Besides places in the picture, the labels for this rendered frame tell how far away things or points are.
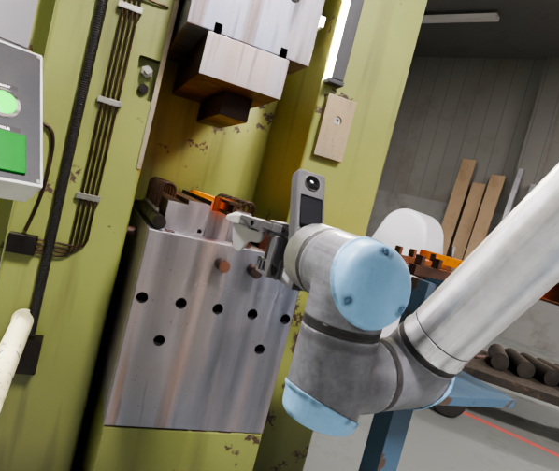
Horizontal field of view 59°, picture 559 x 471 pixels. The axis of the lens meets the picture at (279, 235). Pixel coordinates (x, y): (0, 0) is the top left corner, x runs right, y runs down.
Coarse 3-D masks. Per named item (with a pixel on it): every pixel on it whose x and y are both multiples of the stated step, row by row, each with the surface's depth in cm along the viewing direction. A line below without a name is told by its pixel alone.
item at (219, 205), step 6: (192, 192) 144; (198, 192) 136; (210, 198) 121; (216, 198) 113; (222, 198) 113; (216, 204) 113; (222, 204) 113; (228, 204) 106; (234, 204) 105; (240, 204) 105; (216, 210) 113; (222, 210) 108; (228, 210) 108; (234, 210) 105
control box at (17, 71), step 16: (0, 48) 89; (16, 48) 91; (0, 64) 88; (16, 64) 90; (32, 64) 93; (0, 80) 87; (16, 80) 90; (32, 80) 92; (16, 96) 88; (32, 96) 91; (0, 112) 85; (16, 112) 87; (32, 112) 90; (0, 128) 85; (16, 128) 87; (32, 128) 89; (32, 144) 88; (32, 160) 87; (0, 176) 82; (16, 176) 84; (32, 176) 86; (0, 192) 86; (16, 192) 87; (32, 192) 88
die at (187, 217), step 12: (168, 204) 110; (180, 204) 111; (192, 204) 112; (204, 204) 113; (168, 216) 111; (180, 216) 112; (192, 216) 113; (204, 216) 114; (216, 216) 115; (168, 228) 111; (180, 228) 112; (192, 228) 113; (204, 228) 114; (216, 228) 115; (228, 228) 116; (228, 240) 117
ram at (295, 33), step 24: (192, 0) 106; (216, 0) 107; (240, 0) 109; (264, 0) 111; (288, 0) 113; (312, 0) 115; (192, 24) 107; (216, 24) 110; (240, 24) 110; (264, 24) 112; (288, 24) 114; (312, 24) 116; (192, 48) 126; (264, 48) 112; (288, 48) 114; (312, 48) 117; (288, 72) 126
